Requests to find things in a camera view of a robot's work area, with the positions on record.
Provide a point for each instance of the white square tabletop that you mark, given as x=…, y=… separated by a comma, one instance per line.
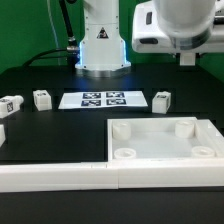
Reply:
x=155, y=139

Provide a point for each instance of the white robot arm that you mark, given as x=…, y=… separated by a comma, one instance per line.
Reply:
x=102, y=50

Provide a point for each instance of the paper sheet with markers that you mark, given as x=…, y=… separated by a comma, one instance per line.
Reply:
x=103, y=99

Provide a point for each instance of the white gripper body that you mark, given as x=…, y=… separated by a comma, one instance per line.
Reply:
x=177, y=26

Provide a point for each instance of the white front fence bar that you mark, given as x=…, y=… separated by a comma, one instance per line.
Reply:
x=116, y=175

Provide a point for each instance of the white left fence piece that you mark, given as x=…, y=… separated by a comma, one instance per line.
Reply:
x=2, y=135

